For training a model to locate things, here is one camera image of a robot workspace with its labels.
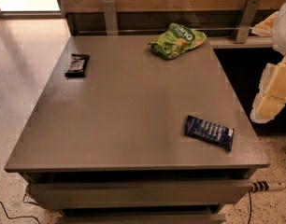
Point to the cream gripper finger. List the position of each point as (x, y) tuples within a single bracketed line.
[(264, 28), (271, 98)]

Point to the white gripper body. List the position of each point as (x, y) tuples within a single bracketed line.
[(283, 32)]

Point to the blue rxbar blueberry wrapper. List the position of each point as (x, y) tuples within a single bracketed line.
[(210, 132)]

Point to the black rxbar chocolate wrapper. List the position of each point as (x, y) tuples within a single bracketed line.
[(77, 66)]

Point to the green chip bag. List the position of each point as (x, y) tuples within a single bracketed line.
[(176, 41)]

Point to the black white striped plug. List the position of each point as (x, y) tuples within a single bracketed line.
[(260, 186)]

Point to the grey drawer cabinet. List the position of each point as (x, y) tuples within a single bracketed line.
[(124, 122)]

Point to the lower grey drawer front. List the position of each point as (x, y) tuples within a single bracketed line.
[(164, 219)]

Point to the grey drawer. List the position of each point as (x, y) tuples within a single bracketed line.
[(138, 194), (164, 219)]

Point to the upper grey drawer front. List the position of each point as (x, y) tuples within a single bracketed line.
[(138, 194)]

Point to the right metal bracket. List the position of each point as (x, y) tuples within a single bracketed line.
[(242, 30)]

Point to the metal bracket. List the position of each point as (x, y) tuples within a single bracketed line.
[(242, 30), (110, 16)]

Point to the horizontal metal rail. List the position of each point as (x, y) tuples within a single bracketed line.
[(211, 31)]

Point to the left metal bracket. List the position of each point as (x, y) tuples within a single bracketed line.
[(110, 16)]

